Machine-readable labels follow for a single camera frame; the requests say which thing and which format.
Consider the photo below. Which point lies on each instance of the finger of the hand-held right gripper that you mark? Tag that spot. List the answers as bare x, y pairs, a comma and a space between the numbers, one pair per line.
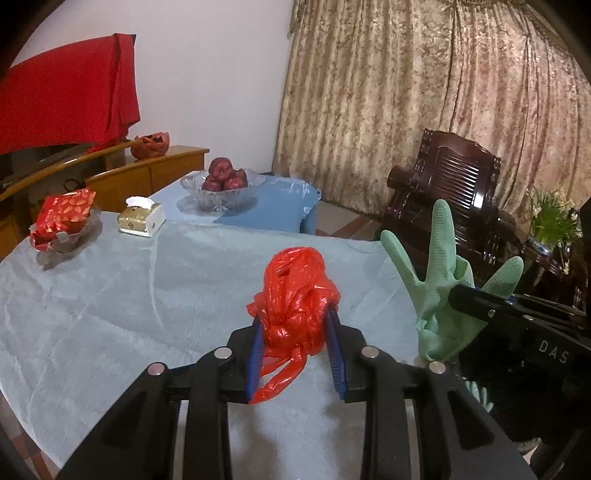
475, 302

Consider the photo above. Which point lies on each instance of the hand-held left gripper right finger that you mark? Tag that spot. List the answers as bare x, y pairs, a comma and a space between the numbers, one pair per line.
334, 350

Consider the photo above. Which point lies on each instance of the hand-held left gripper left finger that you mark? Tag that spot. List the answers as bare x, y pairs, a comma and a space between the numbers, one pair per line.
254, 360

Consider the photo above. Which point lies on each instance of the red plastic bag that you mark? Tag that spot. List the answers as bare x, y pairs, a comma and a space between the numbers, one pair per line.
295, 295

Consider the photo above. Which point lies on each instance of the dark wooden side table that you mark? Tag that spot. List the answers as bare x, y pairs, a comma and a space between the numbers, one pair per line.
549, 272

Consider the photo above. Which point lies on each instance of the potted flowering plant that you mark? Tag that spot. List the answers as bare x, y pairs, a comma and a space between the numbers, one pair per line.
554, 221

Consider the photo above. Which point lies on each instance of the dark wooden armchair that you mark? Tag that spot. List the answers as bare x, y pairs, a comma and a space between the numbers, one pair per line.
461, 184

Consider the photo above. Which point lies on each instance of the grey tablecloth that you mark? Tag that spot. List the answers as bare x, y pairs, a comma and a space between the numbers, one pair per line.
138, 300

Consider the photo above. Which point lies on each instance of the glass fruit bowl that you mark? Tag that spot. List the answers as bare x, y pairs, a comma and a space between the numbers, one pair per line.
217, 201

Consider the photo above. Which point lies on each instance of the dark red apple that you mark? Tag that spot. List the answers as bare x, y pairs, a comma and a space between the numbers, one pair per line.
236, 180
220, 168
212, 184

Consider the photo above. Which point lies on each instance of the gold and white tissue box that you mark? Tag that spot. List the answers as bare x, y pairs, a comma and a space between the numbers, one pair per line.
141, 219

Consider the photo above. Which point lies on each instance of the wooden television cabinet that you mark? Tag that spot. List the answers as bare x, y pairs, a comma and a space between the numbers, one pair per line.
171, 166

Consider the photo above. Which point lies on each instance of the beige floral curtain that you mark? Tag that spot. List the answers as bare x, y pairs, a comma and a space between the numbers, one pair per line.
415, 92

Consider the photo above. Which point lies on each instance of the dark red crumpled bag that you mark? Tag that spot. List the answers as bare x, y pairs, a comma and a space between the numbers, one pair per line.
150, 146

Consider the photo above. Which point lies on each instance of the red patterned gift packet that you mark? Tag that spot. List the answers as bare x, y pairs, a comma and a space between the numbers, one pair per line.
62, 214

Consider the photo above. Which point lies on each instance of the black television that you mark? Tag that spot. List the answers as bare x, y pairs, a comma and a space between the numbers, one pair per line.
27, 161

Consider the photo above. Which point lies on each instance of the red cloth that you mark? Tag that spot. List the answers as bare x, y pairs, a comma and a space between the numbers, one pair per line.
60, 97

